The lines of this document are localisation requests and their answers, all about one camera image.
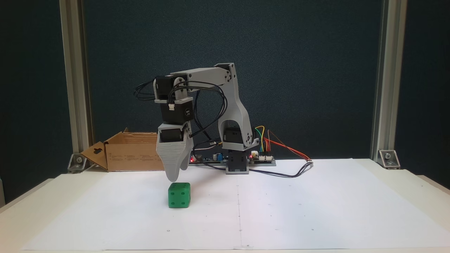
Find metal corner bracket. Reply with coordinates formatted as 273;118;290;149
378;150;401;170
67;153;88;174

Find aluminium frame post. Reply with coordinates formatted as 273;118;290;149
370;0;408;162
59;0;95;166

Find circuit board with white connectors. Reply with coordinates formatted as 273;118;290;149
249;150;277;166

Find coloured jumper wires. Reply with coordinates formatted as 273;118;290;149
255;125;266;153

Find black motor cable loop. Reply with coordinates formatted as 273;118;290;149
168;81;229;148
133;80;157;102

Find green die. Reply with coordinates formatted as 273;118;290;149
168;182;191;208

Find blue circuit board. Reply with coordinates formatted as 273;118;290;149
185;152;226;166

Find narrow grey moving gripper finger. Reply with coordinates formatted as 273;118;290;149
180;130;193;171

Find red and orange wire pair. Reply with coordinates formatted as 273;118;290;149
264;130;312;162

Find black cable with inline connector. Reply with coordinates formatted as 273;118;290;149
192;159;314;179

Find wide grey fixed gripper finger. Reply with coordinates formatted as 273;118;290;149
156;142;187;182

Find brown cardboard box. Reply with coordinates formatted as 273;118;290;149
80;128;166;173

